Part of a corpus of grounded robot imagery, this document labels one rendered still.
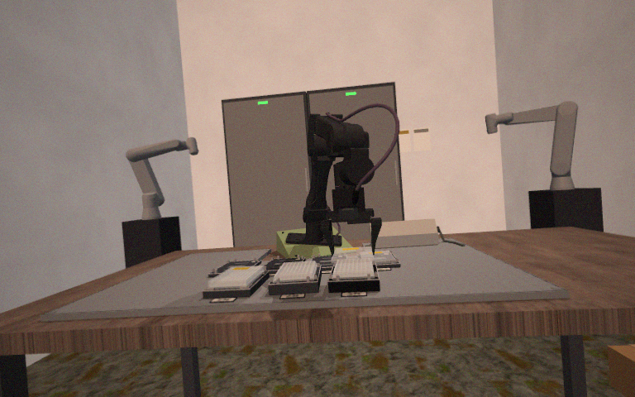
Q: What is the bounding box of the white control panel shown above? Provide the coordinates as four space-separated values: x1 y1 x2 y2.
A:
375 218 450 248

